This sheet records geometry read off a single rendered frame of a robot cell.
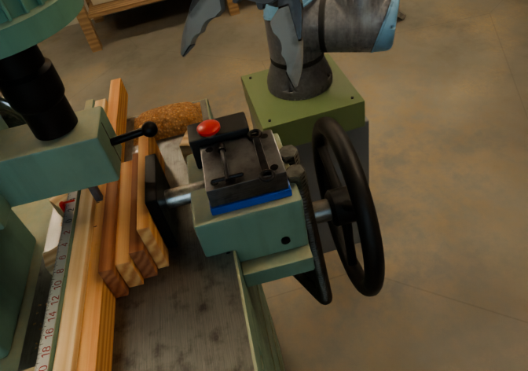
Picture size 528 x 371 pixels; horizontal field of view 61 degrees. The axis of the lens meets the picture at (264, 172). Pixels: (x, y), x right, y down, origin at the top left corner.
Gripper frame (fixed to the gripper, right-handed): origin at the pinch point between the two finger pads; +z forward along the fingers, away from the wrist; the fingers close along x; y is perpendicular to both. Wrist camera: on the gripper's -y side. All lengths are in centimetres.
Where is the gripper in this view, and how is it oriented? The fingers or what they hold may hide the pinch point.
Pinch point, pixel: (235, 73)
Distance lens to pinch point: 56.2
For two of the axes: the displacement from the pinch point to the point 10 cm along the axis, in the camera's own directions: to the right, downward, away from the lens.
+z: -2.1, 8.8, 4.2
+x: -9.4, -3.0, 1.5
